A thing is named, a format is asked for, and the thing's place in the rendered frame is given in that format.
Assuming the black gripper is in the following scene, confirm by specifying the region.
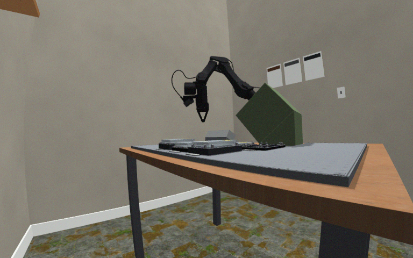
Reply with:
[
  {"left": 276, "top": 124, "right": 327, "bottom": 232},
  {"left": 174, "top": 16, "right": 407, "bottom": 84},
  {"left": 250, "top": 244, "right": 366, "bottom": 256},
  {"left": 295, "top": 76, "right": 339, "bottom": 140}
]
[{"left": 196, "top": 94, "right": 209, "bottom": 122}]

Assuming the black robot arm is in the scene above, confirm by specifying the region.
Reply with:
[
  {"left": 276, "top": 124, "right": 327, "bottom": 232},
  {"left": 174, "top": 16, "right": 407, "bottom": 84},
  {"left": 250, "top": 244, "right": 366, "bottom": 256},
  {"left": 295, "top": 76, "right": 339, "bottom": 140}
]
[{"left": 183, "top": 56, "right": 255, "bottom": 107}]

